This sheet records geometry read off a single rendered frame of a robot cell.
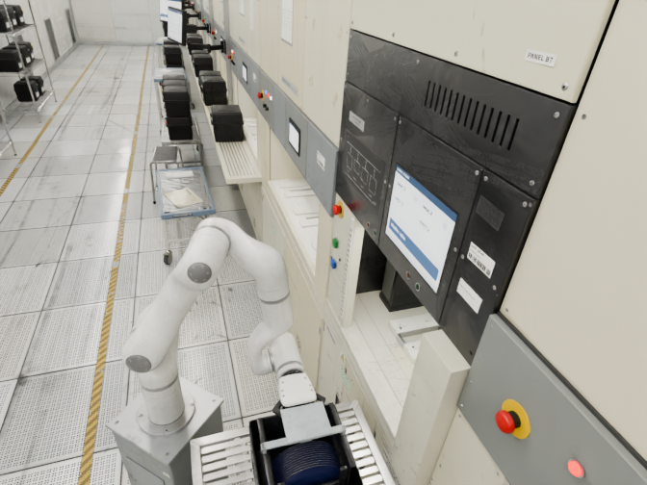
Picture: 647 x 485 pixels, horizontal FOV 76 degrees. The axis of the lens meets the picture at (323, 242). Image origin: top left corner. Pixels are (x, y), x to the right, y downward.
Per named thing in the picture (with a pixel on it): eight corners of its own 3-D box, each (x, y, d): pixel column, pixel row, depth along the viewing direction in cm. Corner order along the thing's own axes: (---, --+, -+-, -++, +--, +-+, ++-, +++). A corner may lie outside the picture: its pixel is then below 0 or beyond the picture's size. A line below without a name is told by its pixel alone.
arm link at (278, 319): (234, 311, 112) (254, 385, 129) (292, 296, 115) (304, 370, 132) (231, 292, 120) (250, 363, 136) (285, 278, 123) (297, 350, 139)
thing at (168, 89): (165, 109, 464) (161, 85, 450) (191, 109, 472) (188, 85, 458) (164, 117, 440) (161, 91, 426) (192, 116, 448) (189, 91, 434)
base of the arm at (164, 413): (125, 421, 142) (114, 385, 133) (167, 381, 157) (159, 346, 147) (167, 446, 136) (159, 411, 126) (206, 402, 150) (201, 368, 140)
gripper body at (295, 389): (307, 381, 129) (317, 412, 120) (274, 387, 127) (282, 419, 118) (308, 364, 125) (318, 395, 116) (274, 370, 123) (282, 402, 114)
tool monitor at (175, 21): (168, 49, 389) (163, 5, 370) (223, 50, 404) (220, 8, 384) (169, 58, 357) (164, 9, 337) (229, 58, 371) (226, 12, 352)
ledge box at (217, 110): (211, 132, 386) (208, 103, 372) (242, 131, 393) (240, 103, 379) (212, 142, 362) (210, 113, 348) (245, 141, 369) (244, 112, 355)
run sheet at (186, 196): (162, 194, 350) (162, 192, 349) (188, 187, 363) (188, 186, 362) (178, 208, 330) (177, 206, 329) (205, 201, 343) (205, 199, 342)
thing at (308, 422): (329, 443, 140) (337, 380, 123) (349, 505, 123) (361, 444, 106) (256, 460, 133) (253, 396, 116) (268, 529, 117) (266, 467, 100)
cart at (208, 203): (159, 212, 416) (151, 166, 390) (212, 206, 433) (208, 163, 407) (165, 268, 340) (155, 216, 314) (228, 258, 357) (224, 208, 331)
